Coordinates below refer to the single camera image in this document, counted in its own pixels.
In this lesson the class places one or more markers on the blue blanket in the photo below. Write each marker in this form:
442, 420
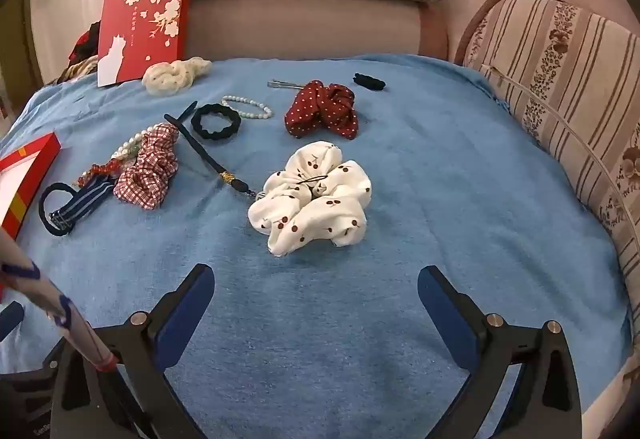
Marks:
350, 319

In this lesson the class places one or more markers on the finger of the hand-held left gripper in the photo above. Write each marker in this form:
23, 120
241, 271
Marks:
9, 321

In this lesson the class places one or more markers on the square striped floral pillow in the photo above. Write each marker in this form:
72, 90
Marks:
565, 84

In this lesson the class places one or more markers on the metal hair clip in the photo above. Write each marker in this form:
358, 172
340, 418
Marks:
280, 83

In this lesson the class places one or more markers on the pile of clothes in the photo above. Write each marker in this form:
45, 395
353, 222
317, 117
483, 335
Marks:
82, 46

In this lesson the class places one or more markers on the black elastic hair loop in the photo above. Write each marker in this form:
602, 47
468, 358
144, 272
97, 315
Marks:
44, 209

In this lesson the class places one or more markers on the red polka dot scrunchie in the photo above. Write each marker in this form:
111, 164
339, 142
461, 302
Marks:
322, 111

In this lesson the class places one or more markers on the red plaid scrunchie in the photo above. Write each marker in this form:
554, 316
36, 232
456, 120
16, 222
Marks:
147, 169

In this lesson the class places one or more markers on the black hair stick with tassel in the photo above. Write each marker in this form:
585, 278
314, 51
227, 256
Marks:
200, 145

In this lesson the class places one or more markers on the pink sofa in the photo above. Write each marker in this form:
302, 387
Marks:
300, 29

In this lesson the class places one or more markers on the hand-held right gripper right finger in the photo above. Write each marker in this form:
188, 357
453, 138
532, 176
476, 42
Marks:
445, 319

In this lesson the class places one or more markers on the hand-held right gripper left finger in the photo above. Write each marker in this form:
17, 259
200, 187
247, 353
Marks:
185, 314

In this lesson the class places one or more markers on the red floral gift box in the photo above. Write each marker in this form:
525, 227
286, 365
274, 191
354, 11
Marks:
145, 34

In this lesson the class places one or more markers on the navy striped hair band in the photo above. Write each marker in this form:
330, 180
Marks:
87, 204

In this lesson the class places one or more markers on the red box tray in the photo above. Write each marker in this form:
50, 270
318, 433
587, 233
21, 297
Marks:
15, 189

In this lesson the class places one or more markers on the white cherry print scrunchie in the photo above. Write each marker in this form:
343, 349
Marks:
300, 219

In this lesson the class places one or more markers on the cream knitted scrunchie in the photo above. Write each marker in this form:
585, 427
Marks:
172, 74

